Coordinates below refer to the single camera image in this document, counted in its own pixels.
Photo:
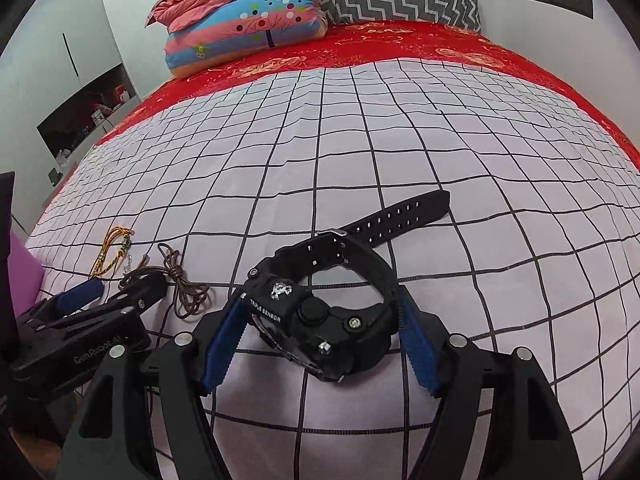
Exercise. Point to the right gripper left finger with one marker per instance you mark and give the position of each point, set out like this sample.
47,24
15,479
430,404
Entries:
111,437

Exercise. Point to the black sport wristwatch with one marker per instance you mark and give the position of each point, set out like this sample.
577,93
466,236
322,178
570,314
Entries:
334,342

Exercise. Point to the red patterned bed sheet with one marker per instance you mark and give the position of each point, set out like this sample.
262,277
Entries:
370,43

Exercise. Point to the colourful striped pillow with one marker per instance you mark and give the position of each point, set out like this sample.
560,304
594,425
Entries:
240,28

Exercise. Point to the purple plastic tub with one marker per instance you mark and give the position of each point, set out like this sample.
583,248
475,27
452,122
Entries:
25,276

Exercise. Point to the white wardrobe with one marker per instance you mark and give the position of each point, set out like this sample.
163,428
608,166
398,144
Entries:
59,47

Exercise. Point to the white black grid blanket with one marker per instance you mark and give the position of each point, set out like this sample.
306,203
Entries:
541,247

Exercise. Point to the operator left hand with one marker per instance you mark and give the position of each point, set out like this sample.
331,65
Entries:
42,454

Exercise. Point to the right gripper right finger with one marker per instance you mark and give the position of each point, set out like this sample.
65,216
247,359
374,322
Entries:
496,410

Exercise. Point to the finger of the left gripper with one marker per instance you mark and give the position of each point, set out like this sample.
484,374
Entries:
59,306
136,297

